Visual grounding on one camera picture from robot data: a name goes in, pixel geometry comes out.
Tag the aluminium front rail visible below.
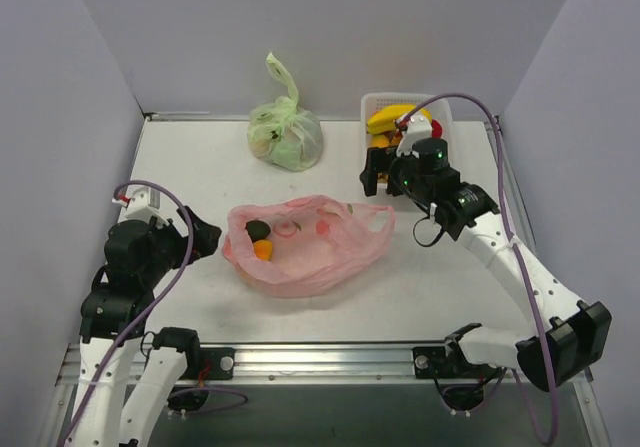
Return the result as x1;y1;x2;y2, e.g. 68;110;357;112
54;342;596;387

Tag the small orange carrot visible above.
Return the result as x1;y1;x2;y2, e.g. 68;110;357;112
253;239;274;261

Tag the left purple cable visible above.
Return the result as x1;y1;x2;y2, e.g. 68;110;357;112
59;180;249;447

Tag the white plastic basket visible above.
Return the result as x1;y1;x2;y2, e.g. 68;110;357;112
360;92;453;194

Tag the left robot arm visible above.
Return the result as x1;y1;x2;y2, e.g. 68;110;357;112
62;179;396;446

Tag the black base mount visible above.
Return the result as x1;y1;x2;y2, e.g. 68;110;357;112
412;345;506;417
167;347;235;414

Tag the bright red apple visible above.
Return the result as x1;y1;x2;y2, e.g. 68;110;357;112
431;120;443;139

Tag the dark avocado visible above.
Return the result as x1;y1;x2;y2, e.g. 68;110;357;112
245;219;271;243

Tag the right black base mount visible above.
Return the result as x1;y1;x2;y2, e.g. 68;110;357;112
412;345;506;417

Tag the yellow banana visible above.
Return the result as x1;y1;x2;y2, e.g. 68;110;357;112
366;104;414;135

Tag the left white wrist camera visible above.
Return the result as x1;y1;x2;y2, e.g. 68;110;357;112
112;186;168;228

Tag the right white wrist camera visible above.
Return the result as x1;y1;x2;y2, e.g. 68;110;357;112
395;113;432;157

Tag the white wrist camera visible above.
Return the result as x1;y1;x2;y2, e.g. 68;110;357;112
112;186;168;228
395;113;432;157

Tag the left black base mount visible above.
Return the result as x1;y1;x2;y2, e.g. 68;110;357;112
167;347;235;414

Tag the green plastic bag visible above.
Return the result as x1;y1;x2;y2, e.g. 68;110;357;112
247;52;324;172

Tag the pink plastic bag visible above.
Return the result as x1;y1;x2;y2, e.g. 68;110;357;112
222;195;396;298

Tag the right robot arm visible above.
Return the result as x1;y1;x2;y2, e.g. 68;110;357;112
389;138;612;392

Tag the aluminium rail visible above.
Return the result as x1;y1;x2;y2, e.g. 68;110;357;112
54;342;596;387
482;114;559;313

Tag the yellow green mango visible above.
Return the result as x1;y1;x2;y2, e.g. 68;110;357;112
369;134;390;148

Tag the aluminium right side rail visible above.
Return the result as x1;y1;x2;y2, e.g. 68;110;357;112
482;114;559;313

